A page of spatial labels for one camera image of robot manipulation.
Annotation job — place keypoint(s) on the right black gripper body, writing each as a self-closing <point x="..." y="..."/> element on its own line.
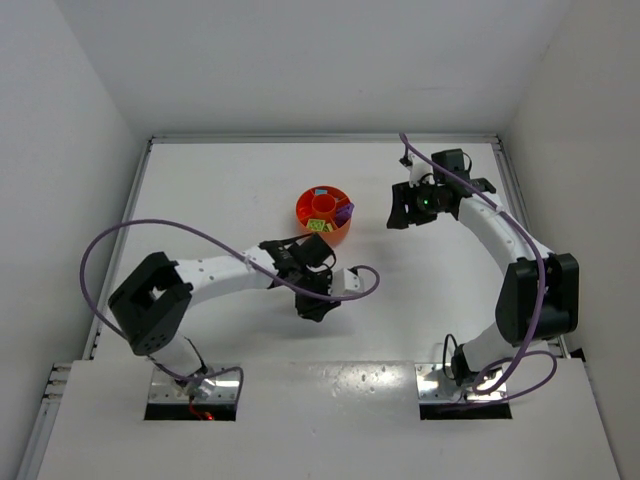
<point x="406" y="204"/>

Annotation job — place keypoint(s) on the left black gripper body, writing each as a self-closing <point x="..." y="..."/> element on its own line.
<point x="314" y="296"/>

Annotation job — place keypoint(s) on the bright green lego brick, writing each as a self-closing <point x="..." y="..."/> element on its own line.
<point x="316" y="225"/>

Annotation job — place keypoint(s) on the purple curved lego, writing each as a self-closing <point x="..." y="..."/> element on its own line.
<point x="344" y="214"/>

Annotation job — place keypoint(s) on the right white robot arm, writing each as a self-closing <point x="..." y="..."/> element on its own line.
<point x="539" y="296"/>

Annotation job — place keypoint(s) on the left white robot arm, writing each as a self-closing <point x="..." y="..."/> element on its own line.
<point x="152" y="301"/>

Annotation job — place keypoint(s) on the orange round divided container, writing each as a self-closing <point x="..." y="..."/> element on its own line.
<point x="323" y="207"/>

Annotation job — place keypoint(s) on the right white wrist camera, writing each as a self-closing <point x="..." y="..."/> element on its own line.
<point x="419" y="170"/>

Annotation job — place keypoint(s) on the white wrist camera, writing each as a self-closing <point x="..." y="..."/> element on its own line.
<point x="419" y="170"/>
<point x="347" y="281"/>

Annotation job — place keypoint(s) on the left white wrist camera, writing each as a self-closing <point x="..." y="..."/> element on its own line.
<point x="347" y="281"/>

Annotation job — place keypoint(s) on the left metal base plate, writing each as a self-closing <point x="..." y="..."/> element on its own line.
<point x="220" y="389"/>

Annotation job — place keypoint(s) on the aluminium table frame rail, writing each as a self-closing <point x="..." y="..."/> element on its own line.
<point x="335" y="400"/>

